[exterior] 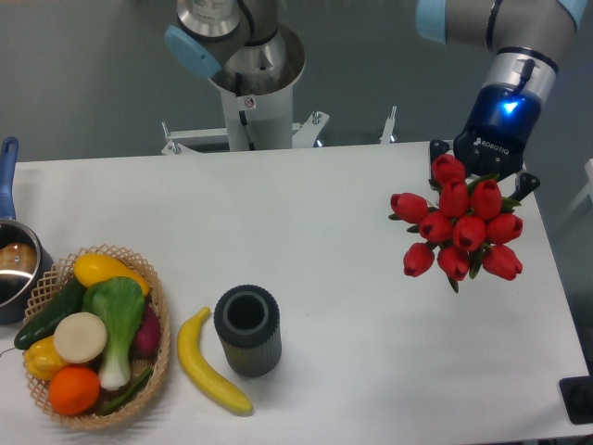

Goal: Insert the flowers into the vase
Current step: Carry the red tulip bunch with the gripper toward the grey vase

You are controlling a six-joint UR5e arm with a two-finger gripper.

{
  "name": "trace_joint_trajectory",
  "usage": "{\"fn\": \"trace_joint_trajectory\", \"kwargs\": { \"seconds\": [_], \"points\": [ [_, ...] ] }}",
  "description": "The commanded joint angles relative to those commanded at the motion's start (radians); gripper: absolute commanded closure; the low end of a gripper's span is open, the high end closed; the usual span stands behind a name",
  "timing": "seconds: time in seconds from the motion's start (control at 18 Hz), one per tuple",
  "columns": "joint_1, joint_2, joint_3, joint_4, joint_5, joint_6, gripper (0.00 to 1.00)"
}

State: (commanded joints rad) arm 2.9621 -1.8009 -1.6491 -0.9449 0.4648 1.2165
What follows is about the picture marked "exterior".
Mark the red tulip bouquet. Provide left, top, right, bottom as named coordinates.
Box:
left=389, top=154, right=524, bottom=291

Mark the white metal mounting frame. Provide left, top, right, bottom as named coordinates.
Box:
left=160, top=106, right=397, bottom=155

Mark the green bok choy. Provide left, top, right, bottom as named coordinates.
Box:
left=82, top=277, right=145, bottom=391

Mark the woven wicker basket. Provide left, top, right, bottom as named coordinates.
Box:
left=24, top=244, right=170, bottom=429

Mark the yellow bell pepper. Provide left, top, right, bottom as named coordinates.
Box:
left=23, top=336, right=69, bottom=381

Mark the white round radish slice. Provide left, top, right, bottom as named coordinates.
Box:
left=53, top=312, right=107, bottom=363

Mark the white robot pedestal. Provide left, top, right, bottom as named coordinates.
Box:
left=210, top=25, right=306, bottom=152

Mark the dark grey ribbed vase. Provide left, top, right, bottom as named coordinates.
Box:
left=214, top=285, right=282, bottom=377

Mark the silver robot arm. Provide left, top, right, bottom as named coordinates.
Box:
left=164, top=1, right=586, bottom=200

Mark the yellow squash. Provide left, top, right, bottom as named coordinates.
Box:
left=73, top=253, right=151, bottom=297

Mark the black cable on pedestal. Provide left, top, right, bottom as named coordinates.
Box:
left=233, top=72, right=257, bottom=151

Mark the black device at table edge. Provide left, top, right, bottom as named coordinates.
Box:
left=559, top=375, right=592, bottom=425

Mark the purple sweet potato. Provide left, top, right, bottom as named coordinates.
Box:
left=133, top=305, right=160, bottom=355

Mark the orange fruit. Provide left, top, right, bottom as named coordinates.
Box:
left=49, top=365, right=100, bottom=415

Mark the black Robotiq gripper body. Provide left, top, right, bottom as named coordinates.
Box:
left=453, top=85, right=541, bottom=179

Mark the yellow banana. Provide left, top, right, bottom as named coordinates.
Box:
left=177, top=307, right=253, bottom=416

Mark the green cucumber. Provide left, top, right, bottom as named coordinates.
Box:
left=14, top=277, right=86, bottom=350

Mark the white frame at right edge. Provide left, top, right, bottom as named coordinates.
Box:
left=551, top=159, right=592, bottom=237

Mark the blue handled saucepan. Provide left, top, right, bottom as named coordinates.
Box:
left=1, top=136, right=53, bottom=324

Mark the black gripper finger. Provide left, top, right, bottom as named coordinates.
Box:
left=510, top=172, right=540, bottom=201
left=429, top=139, right=450, bottom=180

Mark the green pea pod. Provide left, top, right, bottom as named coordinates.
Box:
left=95, top=369, right=153, bottom=416

